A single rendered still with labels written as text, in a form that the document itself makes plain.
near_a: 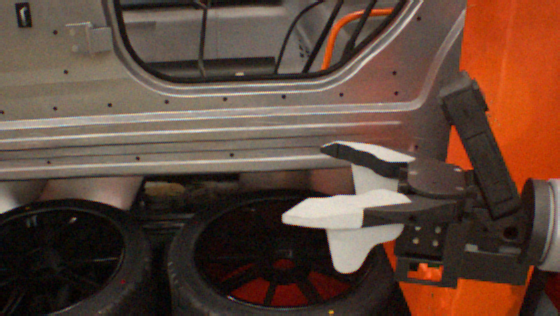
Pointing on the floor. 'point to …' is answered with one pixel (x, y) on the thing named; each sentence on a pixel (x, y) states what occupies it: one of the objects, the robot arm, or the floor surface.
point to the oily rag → (203, 197)
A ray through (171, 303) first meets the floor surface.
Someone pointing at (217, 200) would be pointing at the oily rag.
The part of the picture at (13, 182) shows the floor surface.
